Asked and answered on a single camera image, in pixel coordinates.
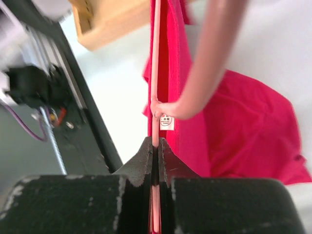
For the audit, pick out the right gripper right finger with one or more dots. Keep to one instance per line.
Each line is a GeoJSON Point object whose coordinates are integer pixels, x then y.
{"type": "Point", "coordinates": [191, 204]}

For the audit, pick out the wooden clothes rack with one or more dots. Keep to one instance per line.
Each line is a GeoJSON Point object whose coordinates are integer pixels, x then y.
{"type": "Point", "coordinates": [99, 22]}

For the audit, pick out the magenta t shirt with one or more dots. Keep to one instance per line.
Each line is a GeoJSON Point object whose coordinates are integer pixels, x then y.
{"type": "Point", "coordinates": [246, 129]}

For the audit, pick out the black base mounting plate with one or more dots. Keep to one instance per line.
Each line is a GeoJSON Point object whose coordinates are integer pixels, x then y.
{"type": "Point", "coordinates": [82, 142]}

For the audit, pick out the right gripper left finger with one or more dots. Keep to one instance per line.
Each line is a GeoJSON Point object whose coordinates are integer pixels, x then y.
{"type": "Point", "coordinates": [83, 204]}

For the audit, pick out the pink wire hanger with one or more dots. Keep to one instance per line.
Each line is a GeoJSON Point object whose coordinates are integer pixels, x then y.
{"type": "Point", "coordinates": [219, 31]}

